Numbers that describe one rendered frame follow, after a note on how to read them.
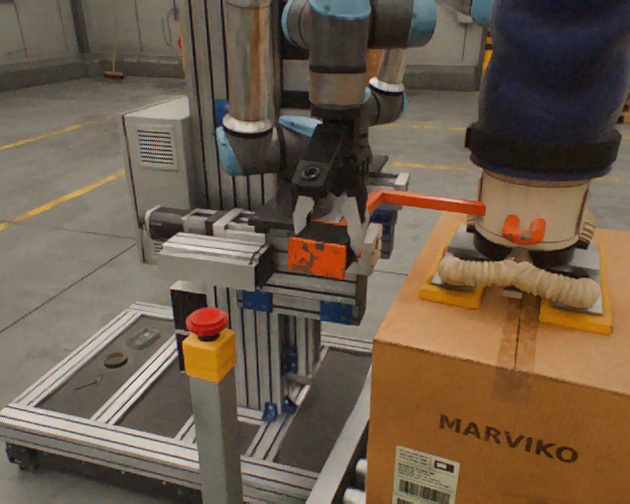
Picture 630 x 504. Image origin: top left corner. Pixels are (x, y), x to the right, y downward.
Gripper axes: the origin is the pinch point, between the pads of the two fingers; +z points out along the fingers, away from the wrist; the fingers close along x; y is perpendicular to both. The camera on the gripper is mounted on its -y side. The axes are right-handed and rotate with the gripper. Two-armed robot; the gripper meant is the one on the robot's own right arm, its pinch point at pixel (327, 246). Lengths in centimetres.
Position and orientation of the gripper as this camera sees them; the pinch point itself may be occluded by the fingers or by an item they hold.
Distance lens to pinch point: 82.2
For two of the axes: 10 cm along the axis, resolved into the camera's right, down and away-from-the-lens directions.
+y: 3.9, -3.8, 8.4
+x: -9.2, -1.8, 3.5
